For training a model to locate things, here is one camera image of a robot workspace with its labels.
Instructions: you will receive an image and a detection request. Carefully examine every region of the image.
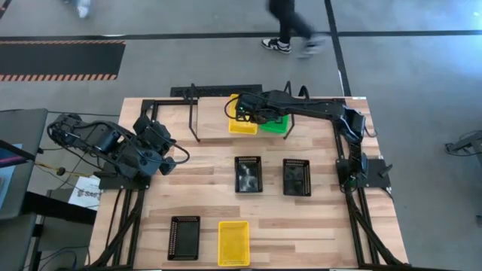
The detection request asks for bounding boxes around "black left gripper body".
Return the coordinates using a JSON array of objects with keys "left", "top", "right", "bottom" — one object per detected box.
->
[{"left": 157, "top": 155, "right": 178, "bottom": 177}]

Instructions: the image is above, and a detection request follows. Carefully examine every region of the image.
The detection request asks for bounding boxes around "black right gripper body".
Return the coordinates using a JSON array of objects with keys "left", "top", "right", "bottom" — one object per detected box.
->
[{"left": 233, "top": 91, "right": 273, "bottom": 126}]

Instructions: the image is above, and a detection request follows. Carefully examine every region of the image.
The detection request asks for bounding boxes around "yellow slotted plastic basket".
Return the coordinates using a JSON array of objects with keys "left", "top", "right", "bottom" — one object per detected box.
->
[
  {"left": 218, "top": 221, "right": 251, "bottom": 267},
  {"left": 228, "top": 93, "right": 259, "bottom": 135},
  {"left": 229, "top": 127, "right": 259, "bottom": 136}
]

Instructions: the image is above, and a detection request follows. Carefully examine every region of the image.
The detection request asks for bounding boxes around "green slotted plastic basket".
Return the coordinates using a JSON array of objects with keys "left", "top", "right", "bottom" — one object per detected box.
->
[{"left": 258, "top": 114, "right": 290, "bottom": 135}]

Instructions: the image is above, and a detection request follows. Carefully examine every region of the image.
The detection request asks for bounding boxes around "black slotted plastic basket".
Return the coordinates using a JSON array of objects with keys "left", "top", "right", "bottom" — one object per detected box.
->
[
  {"left": 234, "top": 156, "right": 264, "bottom": 193},
  {"left": 282, "top": 158, "right": 313, "bottom": 197},
  {"left": 167, "top": 215, "right": 201, "bottom": 261}
]

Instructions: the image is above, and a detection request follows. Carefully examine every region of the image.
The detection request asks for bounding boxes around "black power strip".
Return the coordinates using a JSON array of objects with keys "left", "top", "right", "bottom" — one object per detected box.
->
[{"left": 169, "top": 84, "right": 264, "bottom": 98}]

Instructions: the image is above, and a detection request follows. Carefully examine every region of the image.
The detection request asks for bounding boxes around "white printed paper sheet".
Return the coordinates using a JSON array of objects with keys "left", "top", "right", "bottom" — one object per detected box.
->
[{"left": 68, "top": 175, "right": 102, "bottom": 211}]

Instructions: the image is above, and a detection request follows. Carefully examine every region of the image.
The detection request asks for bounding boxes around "person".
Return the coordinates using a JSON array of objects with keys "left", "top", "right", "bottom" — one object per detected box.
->
[{"left": 261, "top": 0, "right": 329, "bottom": 60}]

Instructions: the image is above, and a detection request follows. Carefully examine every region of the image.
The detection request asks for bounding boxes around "black furniture beam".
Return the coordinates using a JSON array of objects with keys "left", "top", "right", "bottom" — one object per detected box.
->
[{"left": 22, "top": 190, "right": 97, "bottom": 226}]

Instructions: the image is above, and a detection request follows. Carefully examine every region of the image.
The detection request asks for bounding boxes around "black-framed screen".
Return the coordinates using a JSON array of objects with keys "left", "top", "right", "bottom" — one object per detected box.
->
[{"left": 0, "top": 139, "right": 39, "bottom": 169}]

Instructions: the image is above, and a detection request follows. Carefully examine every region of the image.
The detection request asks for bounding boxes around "grey side table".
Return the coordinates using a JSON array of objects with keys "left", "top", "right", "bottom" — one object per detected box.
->
[{"left": 0, "top": 108, "right": 49, "bottom": 220}]

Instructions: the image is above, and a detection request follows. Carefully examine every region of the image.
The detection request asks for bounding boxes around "black orange-striped floor mat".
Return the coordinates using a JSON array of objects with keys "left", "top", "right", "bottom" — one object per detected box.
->
[{"left": 0, "top": 40, "right": 127, "bottom": 82}]

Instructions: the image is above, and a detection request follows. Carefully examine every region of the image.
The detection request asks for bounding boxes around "grey metal stand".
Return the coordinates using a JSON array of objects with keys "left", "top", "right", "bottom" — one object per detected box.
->
[{"left": 444, "top": 129, "right": 482, "bottom": 166}]

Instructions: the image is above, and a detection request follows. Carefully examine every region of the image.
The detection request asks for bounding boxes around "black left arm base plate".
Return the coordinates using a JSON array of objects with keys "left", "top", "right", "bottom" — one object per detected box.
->
[{"left": 98, "top": 165, "right": 151, "bottom": 190}]

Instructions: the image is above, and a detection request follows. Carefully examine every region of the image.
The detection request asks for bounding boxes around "black aluminium table frame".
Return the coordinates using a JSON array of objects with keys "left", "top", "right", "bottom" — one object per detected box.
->
[{"left": 86, "top": 96, "right": 411, "bottom": 270}]

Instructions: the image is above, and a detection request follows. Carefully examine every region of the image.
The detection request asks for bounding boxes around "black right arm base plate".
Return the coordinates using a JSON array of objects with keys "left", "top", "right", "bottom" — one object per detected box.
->
[{"left": 336, "top": 157, "right": 392, "bottom": 189}]

